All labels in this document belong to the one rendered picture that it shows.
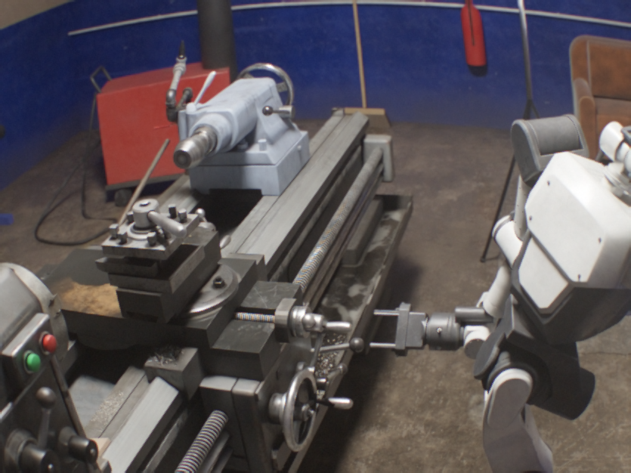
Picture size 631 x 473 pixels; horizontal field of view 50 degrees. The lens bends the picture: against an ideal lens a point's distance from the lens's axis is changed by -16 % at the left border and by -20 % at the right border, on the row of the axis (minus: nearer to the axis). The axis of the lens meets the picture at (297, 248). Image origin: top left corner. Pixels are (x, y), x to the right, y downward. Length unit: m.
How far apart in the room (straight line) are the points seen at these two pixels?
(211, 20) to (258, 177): 2.29
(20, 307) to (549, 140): 0.99
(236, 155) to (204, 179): 0.15
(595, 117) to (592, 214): 3.73
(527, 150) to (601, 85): 3.94
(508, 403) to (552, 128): 0.54
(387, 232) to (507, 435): 1.85
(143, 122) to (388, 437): 2.72
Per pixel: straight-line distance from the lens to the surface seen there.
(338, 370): 2.16
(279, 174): 2.53
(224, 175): 2.58
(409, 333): 1.80
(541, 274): 1.34
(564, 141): 1.47
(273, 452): 1.86
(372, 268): 2.98
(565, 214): 1.30
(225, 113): 2.39
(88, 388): 1.95
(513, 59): 5.69
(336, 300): 2.80
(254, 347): 1.72
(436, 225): 4.23
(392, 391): 2.99
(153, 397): 1.66
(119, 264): 1.68
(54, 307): 1.48
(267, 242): 2.24
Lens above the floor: 1.81
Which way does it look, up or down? 26 degrees down
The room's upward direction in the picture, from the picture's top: 6 degrees counter-clockwise
